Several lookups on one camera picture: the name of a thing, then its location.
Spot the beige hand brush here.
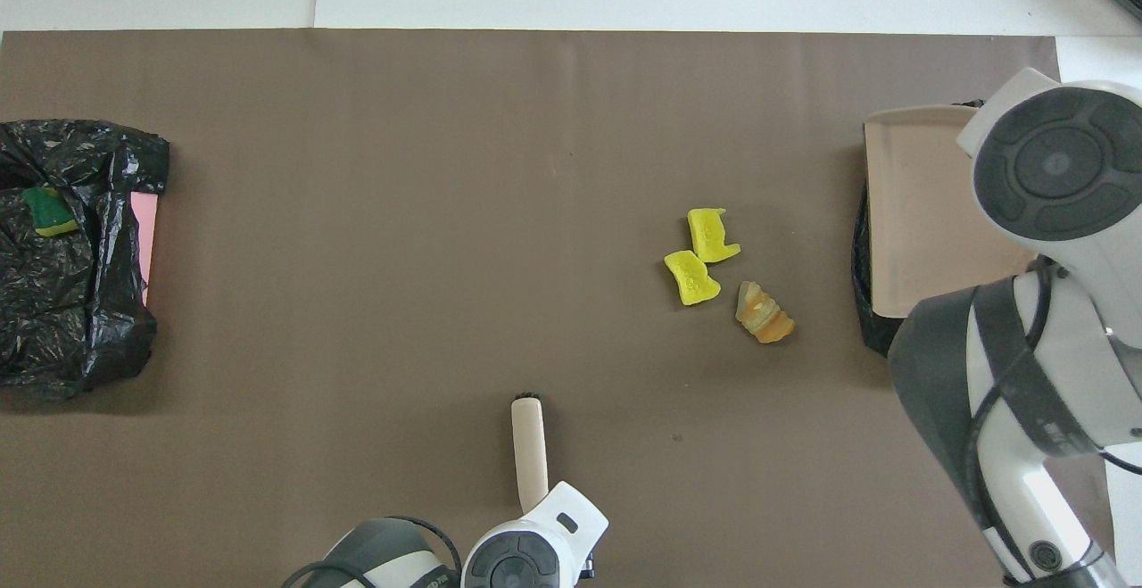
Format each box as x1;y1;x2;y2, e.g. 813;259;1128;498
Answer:
509;390;550;513

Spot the pink plastic bin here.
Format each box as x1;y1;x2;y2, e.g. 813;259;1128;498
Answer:
130;192;160;308

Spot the orange striped toy croissant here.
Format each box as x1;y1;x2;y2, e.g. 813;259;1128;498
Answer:
735;281;797;344

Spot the yellow foam piece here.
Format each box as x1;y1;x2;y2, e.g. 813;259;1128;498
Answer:
664;250;722;307
687;207;742;264

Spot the black plastic trash bag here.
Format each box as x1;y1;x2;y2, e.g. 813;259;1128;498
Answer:
852;100;982;359
0;119;170;399

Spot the beige plastic dustpan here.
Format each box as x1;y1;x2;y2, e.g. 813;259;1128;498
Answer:
862;104;1040;319

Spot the brown paper table mat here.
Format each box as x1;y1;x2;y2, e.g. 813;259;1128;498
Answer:
0;29;1118;588

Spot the green yellow sponge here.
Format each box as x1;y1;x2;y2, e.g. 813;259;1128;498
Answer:
22;186;79;238

